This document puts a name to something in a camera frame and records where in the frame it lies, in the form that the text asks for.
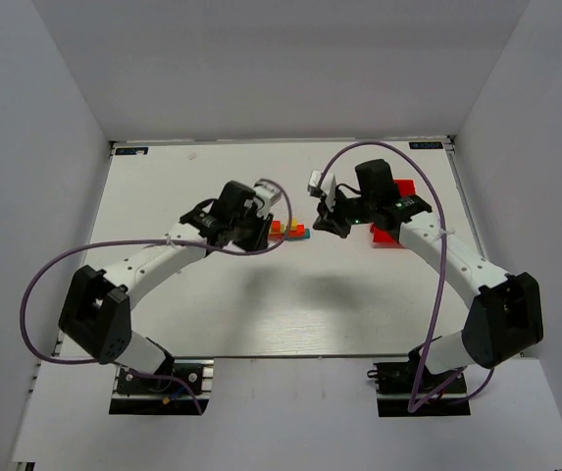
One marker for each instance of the left blue corner label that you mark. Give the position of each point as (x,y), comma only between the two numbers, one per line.
(129,151)

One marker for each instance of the red rectangular block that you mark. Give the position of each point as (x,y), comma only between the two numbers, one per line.
(297,231)

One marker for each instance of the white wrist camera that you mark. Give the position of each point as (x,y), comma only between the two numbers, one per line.
(267,195)
(323,186)

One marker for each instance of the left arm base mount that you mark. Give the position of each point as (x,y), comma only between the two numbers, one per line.
(188,394)

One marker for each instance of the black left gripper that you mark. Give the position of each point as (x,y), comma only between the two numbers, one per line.
(254,234)

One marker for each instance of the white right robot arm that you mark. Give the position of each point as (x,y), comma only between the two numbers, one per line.
(504,310)

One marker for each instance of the teal long block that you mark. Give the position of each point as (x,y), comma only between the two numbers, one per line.
(299,235)

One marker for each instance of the right blue corner label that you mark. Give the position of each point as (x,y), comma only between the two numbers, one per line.
(425,145)

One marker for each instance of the red plastic bin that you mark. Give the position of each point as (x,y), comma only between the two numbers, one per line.
(388,239)

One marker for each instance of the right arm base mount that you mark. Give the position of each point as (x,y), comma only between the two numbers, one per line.
(394,381)

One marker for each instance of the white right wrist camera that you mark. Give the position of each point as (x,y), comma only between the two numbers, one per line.
(323,186)

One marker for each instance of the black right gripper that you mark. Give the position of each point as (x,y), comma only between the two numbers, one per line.
(332,222)

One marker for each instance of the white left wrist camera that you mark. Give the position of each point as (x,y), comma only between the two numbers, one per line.
(267,195)

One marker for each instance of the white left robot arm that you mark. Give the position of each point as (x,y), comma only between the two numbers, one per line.
(97,311)

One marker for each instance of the blue corner label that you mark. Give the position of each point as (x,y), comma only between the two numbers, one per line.
(425,145)
(129,151)

